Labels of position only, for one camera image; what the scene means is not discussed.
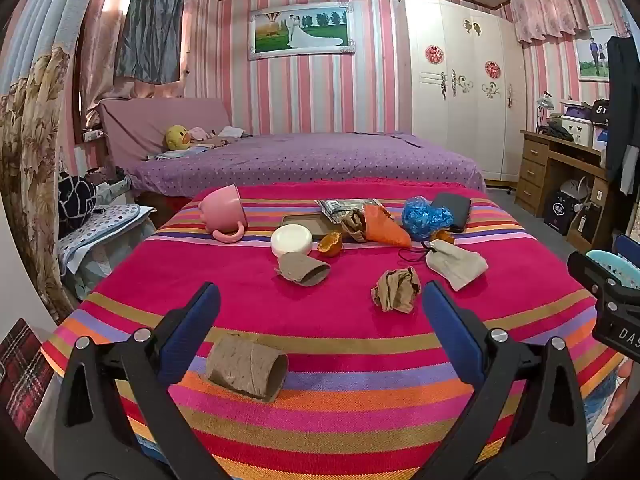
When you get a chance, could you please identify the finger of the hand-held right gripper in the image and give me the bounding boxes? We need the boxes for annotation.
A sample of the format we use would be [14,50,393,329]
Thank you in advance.
[614,234,640,263]
[567,251,640,306]

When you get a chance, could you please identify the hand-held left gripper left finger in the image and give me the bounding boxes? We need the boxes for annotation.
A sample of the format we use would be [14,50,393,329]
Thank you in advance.
[54,281,236,480]

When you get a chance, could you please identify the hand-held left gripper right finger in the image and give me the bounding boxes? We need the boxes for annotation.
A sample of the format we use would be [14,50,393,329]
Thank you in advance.
[417,280,588,480]

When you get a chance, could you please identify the light blue plastic basket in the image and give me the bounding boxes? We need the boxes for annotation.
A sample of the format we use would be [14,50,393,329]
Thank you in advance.
[585,250,640,289]

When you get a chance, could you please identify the brown paper ball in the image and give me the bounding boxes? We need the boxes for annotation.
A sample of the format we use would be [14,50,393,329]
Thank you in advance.
[371,266,422,314]

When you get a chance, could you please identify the round cardboard tube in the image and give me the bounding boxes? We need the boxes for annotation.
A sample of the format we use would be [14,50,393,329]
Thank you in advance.
[206,332,290,403]

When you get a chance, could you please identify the beige drawstring pouch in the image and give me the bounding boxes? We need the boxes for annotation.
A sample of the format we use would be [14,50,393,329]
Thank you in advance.
[397,239,489,292]

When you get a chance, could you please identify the blue plastic bag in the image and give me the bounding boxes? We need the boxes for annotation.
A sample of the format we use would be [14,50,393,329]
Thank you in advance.
[401,195,454,241]

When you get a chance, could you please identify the orange paper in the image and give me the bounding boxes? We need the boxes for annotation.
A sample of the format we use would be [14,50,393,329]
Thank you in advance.
[362,203,412,248]

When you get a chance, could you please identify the white round soap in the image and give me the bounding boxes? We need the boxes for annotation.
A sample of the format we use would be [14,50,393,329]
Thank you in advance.
[270,224,314,258]

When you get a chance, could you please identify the brown paper bag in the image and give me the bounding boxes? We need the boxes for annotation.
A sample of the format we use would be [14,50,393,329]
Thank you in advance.
[341,208,368,243]

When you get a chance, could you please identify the printed snack wrapper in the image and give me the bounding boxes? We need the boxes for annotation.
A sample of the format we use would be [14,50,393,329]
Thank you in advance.
[315,198,383,224]

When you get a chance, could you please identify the person's right forearm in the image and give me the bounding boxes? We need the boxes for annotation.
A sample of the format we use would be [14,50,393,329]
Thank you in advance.
[602,375,633,431]

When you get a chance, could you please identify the black box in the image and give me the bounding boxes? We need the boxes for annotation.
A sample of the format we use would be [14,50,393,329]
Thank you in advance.
[542,189,576,236]

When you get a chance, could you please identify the white round appliance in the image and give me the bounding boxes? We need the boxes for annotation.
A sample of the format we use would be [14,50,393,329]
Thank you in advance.
[560,178,593,211]

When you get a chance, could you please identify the wooden desk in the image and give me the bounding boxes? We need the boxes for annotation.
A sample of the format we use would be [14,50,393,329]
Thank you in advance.
[515,129,621,246]

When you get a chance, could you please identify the black zip case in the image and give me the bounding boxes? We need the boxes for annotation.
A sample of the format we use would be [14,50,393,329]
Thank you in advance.
[430,192,472,233]

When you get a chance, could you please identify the pink striped blanket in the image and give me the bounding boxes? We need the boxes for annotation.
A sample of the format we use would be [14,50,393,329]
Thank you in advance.
[40,177,626,480]

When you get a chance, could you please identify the pink mug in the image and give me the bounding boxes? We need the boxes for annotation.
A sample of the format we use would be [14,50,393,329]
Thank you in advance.
[198,184,249,243]

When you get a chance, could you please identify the white storage box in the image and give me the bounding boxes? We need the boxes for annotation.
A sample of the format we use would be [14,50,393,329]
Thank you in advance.
[560,114,596,147]

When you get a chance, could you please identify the dark clothes on desk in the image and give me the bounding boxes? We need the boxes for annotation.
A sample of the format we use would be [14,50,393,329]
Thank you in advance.
[542,122,574,142]

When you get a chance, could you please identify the black hanging clothes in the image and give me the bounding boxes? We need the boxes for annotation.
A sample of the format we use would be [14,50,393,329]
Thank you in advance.
[605,35,640,196]

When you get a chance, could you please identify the polka dot cushion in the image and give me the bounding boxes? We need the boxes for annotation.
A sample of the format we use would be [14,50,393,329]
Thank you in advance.
[57,203,156,266]

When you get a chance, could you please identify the brown cardboard tray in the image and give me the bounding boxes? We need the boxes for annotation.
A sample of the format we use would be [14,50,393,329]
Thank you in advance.
[281,212,331,242]

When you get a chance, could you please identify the desk lamp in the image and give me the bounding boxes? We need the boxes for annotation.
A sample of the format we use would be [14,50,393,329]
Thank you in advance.
[535,91,553,133]

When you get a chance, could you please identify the black white patterned bag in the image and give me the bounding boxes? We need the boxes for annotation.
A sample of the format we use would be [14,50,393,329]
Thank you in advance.
[57,172,98,233]

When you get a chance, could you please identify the red plaid bag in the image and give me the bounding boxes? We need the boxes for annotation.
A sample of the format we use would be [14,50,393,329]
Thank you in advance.
[0,317,56,433]

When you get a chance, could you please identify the yellow duck plush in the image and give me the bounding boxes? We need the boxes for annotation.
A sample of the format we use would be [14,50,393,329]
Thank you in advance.
[165,125,192,151]

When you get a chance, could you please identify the small framed photo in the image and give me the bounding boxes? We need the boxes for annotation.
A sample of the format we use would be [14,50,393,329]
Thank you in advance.
[575,25,616,82]

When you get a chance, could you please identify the white wardrobe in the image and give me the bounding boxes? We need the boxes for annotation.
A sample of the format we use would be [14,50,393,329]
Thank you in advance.
[402,0,528,188]

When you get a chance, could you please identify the bed with purple dotted cover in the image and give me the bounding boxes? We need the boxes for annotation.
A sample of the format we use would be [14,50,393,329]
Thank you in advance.
[129,132,486,198]

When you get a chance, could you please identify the mauve covered headboard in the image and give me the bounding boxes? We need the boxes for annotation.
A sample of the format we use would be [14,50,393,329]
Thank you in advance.
[97,97,233,176]

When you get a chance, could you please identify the pink short curtain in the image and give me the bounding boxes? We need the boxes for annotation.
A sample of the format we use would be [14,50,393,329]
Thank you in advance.
[509,0,591,43]

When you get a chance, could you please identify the brown floral curtain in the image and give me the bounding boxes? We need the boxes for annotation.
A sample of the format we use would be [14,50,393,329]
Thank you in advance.
[0,0,96,321]

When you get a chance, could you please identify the grey window curtain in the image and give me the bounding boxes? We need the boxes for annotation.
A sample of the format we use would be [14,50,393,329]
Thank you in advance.
[114,0,188,86]

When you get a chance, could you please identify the pink window curtain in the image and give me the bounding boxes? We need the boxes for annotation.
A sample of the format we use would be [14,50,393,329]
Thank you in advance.
[80,0,151,126]

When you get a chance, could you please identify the framed wedding photo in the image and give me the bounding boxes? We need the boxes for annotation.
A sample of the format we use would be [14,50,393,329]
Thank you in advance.
[248,2,356,61]

